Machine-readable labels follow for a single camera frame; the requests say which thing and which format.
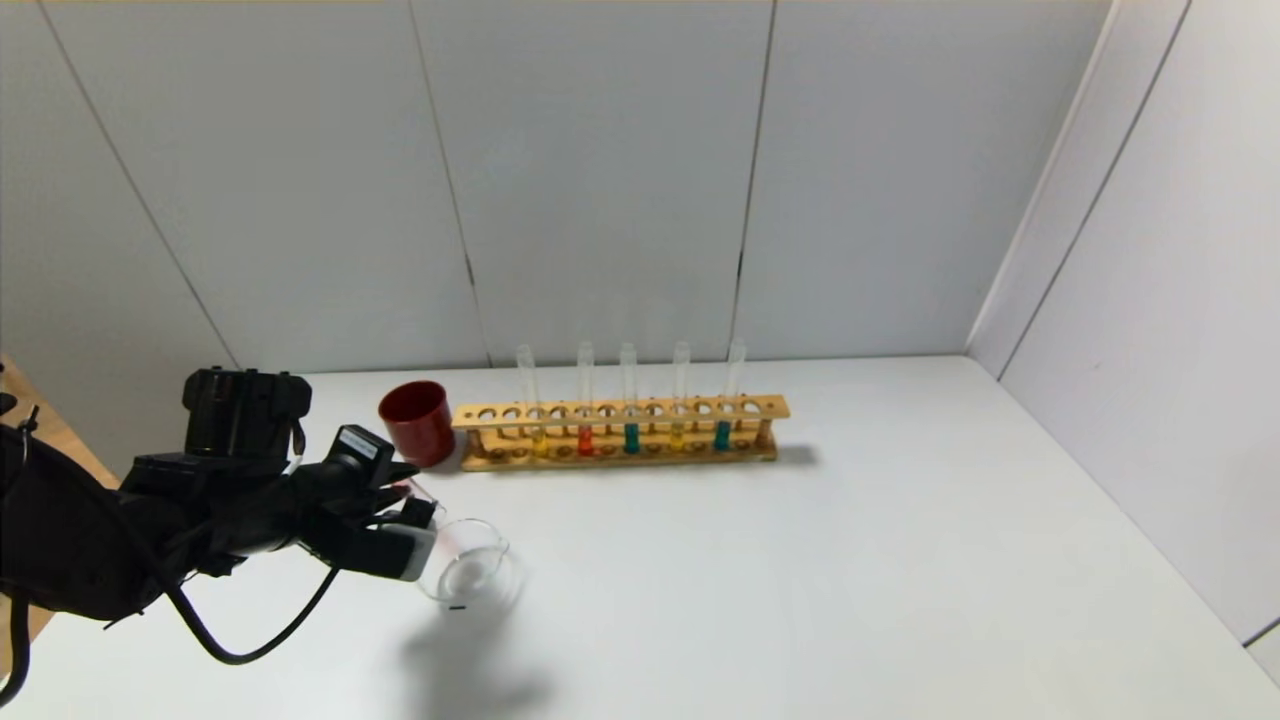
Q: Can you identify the clear glass beaker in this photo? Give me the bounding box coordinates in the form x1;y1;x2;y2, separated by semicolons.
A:
415;517;522;612

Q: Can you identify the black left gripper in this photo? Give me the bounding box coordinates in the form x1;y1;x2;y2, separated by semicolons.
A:
286;424;420;529

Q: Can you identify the yellow liquid test tube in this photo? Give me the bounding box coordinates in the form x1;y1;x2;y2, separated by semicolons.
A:
516;344;550;458
669;341;692;451

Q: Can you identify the dark red plastic cup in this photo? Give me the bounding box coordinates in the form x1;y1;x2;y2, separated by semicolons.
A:
378;380;457;469

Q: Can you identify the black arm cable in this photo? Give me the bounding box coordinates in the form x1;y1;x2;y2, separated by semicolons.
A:
165;565;343;667

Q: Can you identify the red liquid test tube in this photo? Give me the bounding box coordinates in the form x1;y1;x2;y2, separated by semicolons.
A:
392;478;447;521
577;341;597;458

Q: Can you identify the wooden test tube rack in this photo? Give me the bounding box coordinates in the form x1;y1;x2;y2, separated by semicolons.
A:
452;394;791;473

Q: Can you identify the blue-green liquid test tube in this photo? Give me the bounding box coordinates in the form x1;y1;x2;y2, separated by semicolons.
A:
712;340;747;452
620;342;642;456

